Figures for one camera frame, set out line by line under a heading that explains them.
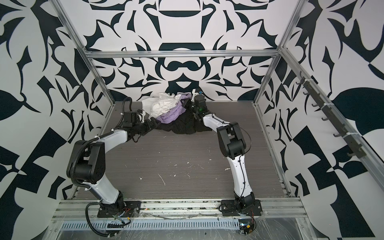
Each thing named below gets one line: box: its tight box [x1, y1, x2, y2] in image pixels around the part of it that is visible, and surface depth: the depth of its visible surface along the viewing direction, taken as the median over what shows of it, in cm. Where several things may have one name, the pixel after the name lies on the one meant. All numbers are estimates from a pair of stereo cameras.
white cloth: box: [141, 92, 181, 119], surface depth 106 cm
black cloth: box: [157, 109, 212, 135], surface depth 104 cm
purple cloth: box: [157, 92, 191, 124], surface depth 101 cm
